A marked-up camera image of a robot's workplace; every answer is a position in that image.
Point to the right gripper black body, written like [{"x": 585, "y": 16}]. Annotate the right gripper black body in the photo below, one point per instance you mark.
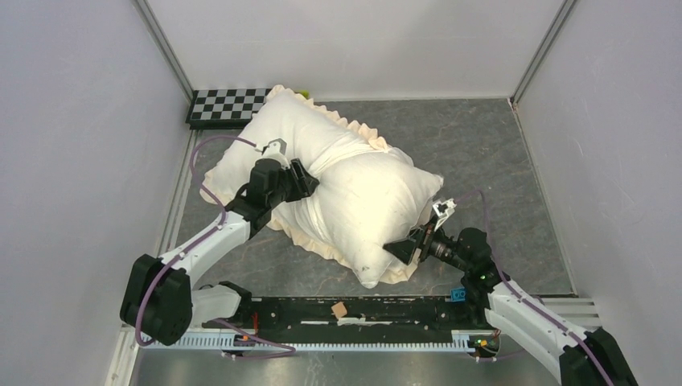
[{"x": 437, "y": 246}]

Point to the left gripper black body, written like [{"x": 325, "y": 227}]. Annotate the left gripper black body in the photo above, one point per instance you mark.
[{"x": 286, "y": 190}]

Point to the grey pillowcase with cream ruffle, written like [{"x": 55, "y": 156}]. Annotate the grey pillowcase with cream ruffle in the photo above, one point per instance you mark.
[{"x": 312, "y": 132}]

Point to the white pillow insert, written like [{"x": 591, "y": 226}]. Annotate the white pillow insert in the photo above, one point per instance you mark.
[{"x": 361, "y": 203}]

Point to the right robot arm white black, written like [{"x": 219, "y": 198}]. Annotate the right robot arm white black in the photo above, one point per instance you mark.
[{"x": 571, "y": 353}]

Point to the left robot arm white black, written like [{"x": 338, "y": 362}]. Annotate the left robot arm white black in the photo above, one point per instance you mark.
[{"x": 160, "y": 302}]

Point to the blue toy brick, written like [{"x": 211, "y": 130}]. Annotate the blue toy brick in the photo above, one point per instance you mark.
[{"x": 458, "y": 294}]

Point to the black white checkerboard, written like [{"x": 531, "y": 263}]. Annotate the black white checkerboard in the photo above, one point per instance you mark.
[{"x": 230, "y": 108}]

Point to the small tan cube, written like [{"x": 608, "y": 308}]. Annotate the small tan cube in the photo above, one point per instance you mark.
[{"x": 339, "y": 310}]

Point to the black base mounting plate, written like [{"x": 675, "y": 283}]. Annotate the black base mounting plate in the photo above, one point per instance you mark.
[{"x": 387, "y": 319}]

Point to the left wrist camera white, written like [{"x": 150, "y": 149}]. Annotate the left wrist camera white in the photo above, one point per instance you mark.
[{"x": 275, "y": 150}]

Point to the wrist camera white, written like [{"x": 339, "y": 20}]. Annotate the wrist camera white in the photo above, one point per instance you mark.
[
  {"x": 275, "y": 150},
  {"x": 443, "y": 209}
]

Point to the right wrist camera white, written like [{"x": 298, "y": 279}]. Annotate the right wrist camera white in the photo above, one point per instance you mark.
[{"x": 443, "y": 209}]

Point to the light blue cable duct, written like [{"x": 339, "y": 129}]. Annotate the light blue cable duct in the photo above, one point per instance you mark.
[{"x": 233, "y": 342}]

